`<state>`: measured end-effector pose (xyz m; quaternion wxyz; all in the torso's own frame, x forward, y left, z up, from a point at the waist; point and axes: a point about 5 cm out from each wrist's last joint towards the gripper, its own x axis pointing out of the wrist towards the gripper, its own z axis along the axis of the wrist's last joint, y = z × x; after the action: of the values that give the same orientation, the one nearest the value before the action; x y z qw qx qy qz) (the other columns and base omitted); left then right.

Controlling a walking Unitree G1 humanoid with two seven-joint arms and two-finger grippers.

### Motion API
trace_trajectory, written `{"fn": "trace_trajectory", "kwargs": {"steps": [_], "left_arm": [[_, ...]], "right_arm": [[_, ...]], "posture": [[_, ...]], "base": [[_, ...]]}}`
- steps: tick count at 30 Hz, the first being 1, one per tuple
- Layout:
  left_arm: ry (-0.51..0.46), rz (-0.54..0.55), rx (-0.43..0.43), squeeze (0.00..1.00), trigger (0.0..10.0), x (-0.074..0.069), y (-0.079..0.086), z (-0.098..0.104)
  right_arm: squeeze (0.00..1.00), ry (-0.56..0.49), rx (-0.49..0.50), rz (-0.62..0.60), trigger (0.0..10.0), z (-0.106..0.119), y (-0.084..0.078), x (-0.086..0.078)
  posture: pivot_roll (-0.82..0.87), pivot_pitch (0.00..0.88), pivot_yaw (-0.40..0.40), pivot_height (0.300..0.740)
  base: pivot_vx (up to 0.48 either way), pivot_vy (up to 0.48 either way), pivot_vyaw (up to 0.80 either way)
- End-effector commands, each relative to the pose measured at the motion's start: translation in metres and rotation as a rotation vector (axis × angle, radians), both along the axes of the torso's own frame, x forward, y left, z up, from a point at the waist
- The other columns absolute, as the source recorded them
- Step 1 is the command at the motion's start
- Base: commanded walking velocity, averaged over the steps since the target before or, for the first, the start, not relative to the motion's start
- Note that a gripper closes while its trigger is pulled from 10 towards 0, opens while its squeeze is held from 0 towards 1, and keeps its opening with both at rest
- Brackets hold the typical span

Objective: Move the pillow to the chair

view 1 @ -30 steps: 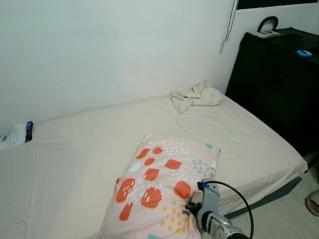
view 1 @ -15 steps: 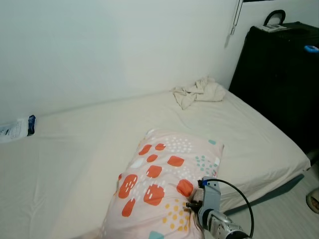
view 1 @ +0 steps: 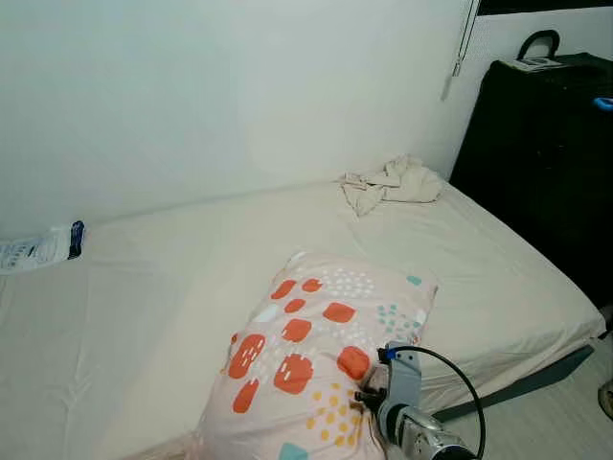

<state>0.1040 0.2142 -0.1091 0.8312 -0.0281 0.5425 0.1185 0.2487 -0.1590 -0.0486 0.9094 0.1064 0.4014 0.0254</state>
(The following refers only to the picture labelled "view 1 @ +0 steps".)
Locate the grey blind cord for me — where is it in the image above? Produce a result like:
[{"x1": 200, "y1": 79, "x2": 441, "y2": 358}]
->
[{"x1": 442, "y1": 0, "x2": 481, "y2": 103}]

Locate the dark bed base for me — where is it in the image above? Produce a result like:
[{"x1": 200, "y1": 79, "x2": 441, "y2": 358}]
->
[{"x1": 435, "y1": 342, "x2": 596, "y2": 424}]

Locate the beige sheeted mattress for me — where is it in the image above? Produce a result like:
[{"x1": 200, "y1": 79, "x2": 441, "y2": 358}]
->
[{"x1": 0, "y1": 172, "x2": 607, "y2": 460}]

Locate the crumpled beige cloth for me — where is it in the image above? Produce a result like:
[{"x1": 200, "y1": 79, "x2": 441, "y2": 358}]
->
[{"x1": 339, "y1": 154, "x2": 444, "y2": 219}]

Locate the pink patterned pillow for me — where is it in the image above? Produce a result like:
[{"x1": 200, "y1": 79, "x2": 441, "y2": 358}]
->
[{"x1": 195, "y1": 250, "x2": 440, "y2": 460}]

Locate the black suitcase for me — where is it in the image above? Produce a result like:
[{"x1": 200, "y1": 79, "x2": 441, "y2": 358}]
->
[{"x1": 449, "y1": 29, "x2": 613, "y2": 310}]

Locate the white printed paper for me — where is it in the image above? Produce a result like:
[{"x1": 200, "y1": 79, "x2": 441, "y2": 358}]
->
[{"x1": 499, "y1": 57, "x2": 565, "y2": 75}]

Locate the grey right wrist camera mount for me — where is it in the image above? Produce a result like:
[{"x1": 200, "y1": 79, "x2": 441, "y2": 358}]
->
[{"x1": 377, "y1": 342, "x2": 423, "y2": 414}]

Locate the white blue wipes pack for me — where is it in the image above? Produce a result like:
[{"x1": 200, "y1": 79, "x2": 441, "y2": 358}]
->
[{"x1": 0, "y1": 219, "x2": 88, "y2": 275}]

